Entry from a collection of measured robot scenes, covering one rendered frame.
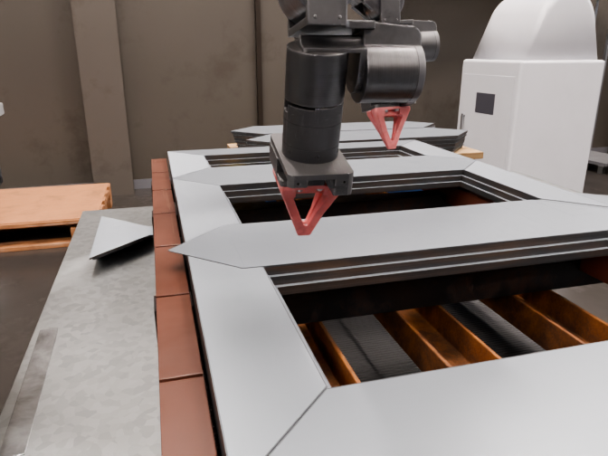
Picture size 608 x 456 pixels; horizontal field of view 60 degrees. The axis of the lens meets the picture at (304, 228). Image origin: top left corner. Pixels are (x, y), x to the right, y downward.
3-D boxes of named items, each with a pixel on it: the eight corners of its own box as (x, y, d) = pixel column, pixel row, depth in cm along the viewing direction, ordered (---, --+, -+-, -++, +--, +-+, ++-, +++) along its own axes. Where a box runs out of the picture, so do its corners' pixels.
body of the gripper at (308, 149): (326, 147, 60) (332, 81, 56) (353, 190, 51) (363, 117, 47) (269, 148, 58) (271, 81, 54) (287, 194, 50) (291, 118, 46)
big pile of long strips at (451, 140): (425, 134, 212) (426, 119, 211) (483, 152, 176) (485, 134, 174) (227, 143, 192) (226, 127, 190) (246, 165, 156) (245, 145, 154)
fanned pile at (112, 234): (153, 215, 146) (151, 202, 144) (155, 270, 110) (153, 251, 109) (105, 219, 142) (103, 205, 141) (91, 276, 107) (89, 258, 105)
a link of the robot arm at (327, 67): (281, 27, 49) (294, 42, 45) (352, 28, 51) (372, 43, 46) (279, 99, 53) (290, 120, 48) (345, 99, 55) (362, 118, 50)
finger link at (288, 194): (322, 211, 64) (329, 137, 59) (338, 243, 58) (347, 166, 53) (266, 213, 62) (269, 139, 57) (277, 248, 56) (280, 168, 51)
